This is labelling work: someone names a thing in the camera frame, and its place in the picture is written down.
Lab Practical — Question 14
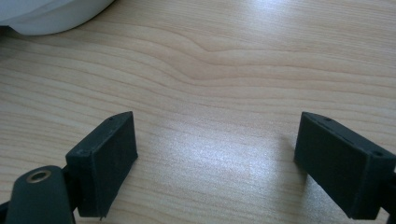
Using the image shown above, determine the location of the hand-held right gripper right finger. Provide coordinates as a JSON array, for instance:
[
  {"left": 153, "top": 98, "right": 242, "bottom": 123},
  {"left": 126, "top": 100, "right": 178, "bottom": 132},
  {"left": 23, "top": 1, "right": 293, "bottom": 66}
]
[{"left": 293, "top": 111, "right": 396, "bottom": 220}]

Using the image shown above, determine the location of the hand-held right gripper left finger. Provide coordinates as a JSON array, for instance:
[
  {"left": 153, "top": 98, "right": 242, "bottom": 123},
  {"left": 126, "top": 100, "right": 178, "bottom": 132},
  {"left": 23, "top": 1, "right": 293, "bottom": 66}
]
[{"left": 64, "top": 110, "right": 139, "bottom": 218}]

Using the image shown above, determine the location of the white round container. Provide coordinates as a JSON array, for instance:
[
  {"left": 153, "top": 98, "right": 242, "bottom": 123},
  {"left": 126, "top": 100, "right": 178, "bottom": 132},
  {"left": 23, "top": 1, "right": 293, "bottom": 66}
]
[{"left": 0, "top": 0, "right": 116, "bottom": 36}]

